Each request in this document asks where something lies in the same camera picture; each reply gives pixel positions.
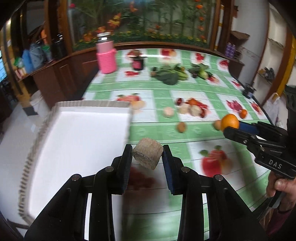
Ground orange mandarin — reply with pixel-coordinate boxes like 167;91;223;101
220;114;239;132

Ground brown longan fruit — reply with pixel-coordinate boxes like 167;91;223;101
176;122;187;133
213;120;221;131

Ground small orange tangerine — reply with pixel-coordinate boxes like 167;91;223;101
239;109;248;119

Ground round beige cake piece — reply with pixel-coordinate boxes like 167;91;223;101
132;138;163;170

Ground person's right hand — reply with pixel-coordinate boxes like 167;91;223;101
266;171;296;212

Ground black table clamp device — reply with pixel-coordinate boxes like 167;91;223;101
242;83;256;99

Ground white striped-rim tray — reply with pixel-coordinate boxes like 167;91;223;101
16;100;134;224

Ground green checkered fruit tablecloth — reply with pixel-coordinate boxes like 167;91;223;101
83;49;268;240

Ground green cabbage vegetable pile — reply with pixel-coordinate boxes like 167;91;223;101
188;63;213;80

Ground purple bottles on shelf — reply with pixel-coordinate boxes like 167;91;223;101
225;42;236;59

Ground green leafy vegetable pile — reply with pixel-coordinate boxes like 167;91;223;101
150;64;188;85

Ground white plastic bucket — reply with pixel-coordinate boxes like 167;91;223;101
30;90;50;118

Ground dark wooden cabinet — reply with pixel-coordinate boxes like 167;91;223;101
18;48;98;108

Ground dark red-label jar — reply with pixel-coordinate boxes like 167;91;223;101
132;56;144;71

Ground pink sleeved bottle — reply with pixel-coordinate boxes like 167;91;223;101
96;32;117;74

